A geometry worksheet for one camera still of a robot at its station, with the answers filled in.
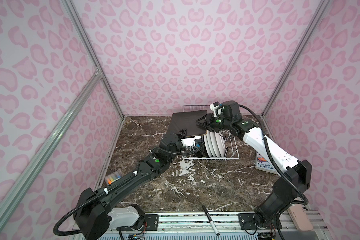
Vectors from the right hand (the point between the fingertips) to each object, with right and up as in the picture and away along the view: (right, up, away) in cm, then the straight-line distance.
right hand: (198, 121), depth 75 cm
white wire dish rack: (+22, -19, +19) cm, 35 cm away
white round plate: (+12, -12, +10) cm, 19 cm away
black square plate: (-6, 0, +2) cm, 6 cm away
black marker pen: (+6, -49, -1) cm, 49 cm away
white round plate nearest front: (+16, -15, +13) cm, 26 cm away
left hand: (-8, -2, -2) cm, 8 cm away
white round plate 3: (+6, -13, +9) cm, 17 cm away
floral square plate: (-1, -10, -11) cm, 15 cm away
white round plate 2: (+8, -12, +9) cm, 17 cm away
